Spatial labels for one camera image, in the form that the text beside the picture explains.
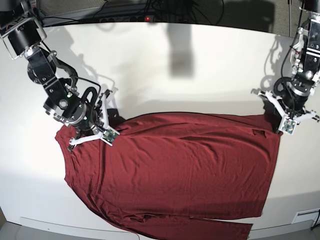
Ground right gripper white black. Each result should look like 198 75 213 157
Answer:
67 87 118 152

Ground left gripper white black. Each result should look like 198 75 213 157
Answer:
251 86 318 134

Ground dark red long-sleeve T-shirt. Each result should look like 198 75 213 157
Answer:
55 112 281 240

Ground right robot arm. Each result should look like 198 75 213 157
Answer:
0 0 119 151

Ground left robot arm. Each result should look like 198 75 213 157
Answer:
255 0 320 135

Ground white label plate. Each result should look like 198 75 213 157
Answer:
292 208 320 224

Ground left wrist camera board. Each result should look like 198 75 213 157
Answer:
279 118 297 135

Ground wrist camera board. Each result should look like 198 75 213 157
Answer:
279 118 297 135
100 127 120 146

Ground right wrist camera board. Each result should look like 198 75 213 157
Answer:
100 127 120 146

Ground black power strip red switch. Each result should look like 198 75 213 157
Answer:
98 14 154 23

